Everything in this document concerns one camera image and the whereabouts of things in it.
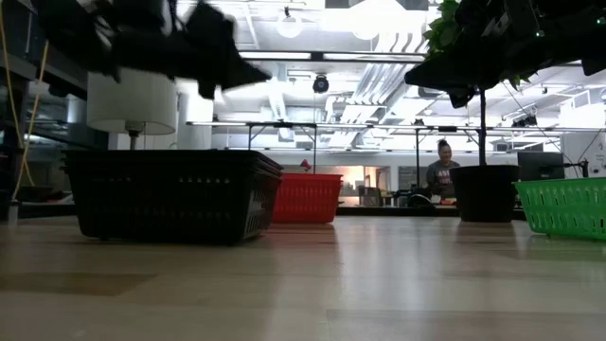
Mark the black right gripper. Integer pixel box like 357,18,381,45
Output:
404,0,545,109

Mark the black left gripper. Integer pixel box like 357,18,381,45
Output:
111,2,272,99

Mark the round white ceiling lamp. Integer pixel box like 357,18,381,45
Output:
276,6,305,40

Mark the black background stand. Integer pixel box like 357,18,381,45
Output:
245,120,319,174
414,123,480,190

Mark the black ceiling spotlight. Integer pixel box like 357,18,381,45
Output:
312,72,330,95

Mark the long linear ceiling light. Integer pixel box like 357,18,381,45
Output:
239,50,425,63

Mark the person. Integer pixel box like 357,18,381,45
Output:
424,138,461,198

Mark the white cylinder shade table lamp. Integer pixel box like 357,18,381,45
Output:
86,65,178,152

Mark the green potted plant black pot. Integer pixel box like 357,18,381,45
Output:
422,0,539,224

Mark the black monitor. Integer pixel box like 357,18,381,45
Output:
516,151,566,182

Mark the red plastic basket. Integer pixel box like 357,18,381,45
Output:
270,172,344,225

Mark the green plastic basket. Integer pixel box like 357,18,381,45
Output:
513,176,606,242

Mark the yellow cable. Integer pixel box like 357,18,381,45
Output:
0,0,50,201

